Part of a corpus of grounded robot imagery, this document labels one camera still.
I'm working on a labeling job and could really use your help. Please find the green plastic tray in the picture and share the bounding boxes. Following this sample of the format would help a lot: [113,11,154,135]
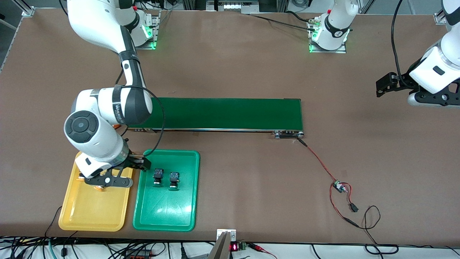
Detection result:
[133,149,200,232]

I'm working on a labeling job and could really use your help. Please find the yellow plastic tray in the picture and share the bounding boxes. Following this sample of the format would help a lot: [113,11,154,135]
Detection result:
[58,149,135,232]

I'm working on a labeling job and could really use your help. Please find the red power strip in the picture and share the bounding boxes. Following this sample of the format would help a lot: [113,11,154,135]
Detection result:
[124,250,153,259]

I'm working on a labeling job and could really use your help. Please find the green conveyor belt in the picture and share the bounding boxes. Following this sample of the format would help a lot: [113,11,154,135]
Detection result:
[126,96,305,140]

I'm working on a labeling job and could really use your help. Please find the red clip lead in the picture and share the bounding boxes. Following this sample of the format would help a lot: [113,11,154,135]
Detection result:
[247,242,278,259]

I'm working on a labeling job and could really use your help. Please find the silver device with white lights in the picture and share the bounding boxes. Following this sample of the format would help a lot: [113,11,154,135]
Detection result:
[206,0,261,15]

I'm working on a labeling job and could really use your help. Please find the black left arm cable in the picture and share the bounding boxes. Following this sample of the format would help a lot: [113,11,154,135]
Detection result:
[391,0,414,88]

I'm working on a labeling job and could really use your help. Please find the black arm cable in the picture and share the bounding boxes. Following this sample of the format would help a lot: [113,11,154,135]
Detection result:
[391,0,414,88]
[114,68,166,159]

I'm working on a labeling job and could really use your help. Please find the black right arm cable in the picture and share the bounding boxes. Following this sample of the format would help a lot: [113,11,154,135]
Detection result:
[114,68,166,159]

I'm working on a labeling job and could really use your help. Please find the left arm aluminium base plate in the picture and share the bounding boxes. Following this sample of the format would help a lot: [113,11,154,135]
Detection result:
[308,16,348,54]

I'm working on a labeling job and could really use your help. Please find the aluminium frame corner profile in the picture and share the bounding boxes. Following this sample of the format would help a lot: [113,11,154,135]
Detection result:
[13,0,35,17]
[434,7,448,25]

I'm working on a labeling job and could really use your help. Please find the thin black table cable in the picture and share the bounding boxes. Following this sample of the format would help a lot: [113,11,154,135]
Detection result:
[44,206,79,240]

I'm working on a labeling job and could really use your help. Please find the aluminium camera mount post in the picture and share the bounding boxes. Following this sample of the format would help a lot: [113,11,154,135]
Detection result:
[208,228,238,259]

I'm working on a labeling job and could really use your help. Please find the black base power cable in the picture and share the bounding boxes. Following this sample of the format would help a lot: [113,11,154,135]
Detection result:
[248,10,320,33]

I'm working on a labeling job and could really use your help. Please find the right arm aluminium base plate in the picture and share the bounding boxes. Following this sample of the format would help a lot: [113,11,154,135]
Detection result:
[137,10,161,50]

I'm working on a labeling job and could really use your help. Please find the black cable bundle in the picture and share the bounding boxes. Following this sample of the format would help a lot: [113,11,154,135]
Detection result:
[0,236,216,259]

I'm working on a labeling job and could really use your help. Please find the black looped floor cable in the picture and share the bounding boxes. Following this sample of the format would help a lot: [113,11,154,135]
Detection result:
[311,243,460,256]

